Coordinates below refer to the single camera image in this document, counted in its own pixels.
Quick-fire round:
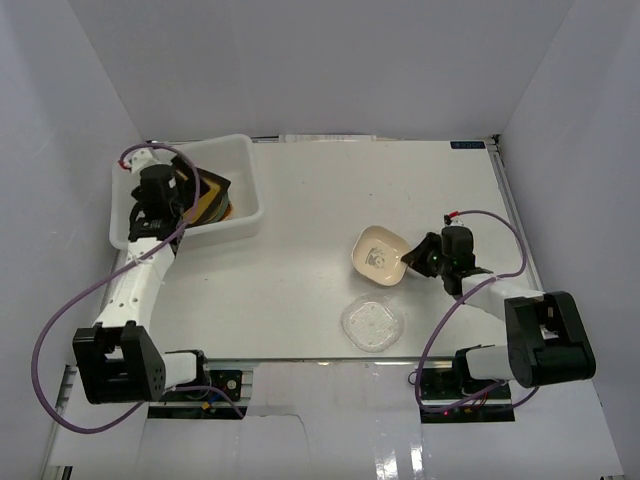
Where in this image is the beige square bowl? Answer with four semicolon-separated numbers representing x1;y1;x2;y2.
351;225;411;287

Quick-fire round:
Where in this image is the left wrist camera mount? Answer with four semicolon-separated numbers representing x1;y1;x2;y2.
118;148;162;174

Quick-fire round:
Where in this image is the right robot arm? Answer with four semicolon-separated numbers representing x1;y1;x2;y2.
402;226;596;399

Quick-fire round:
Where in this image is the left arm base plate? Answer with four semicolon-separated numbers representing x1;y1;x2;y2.
147;370;248;420

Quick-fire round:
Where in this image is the blue label sticker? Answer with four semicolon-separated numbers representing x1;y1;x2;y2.
450;141;486;150

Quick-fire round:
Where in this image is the teal round plate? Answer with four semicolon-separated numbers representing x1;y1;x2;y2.
211;194;233;223

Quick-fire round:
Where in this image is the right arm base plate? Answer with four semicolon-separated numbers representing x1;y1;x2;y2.
420;367;515;425

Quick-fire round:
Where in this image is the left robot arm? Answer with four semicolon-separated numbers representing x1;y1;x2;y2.
73;164;212;404

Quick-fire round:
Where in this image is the white plastic bin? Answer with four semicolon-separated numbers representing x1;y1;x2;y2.
109;134;264;251

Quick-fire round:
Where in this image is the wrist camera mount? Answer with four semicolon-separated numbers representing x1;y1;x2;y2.
118;148;162;174
443;211;465;229

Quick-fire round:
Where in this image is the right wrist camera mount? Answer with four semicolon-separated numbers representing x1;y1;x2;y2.
443;211;465;229

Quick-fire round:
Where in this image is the black and amber square plate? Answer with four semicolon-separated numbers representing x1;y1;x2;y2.
171;156;231;228

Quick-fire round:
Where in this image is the aluminium table frame rail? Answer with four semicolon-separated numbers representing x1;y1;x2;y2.
500;134;577;293

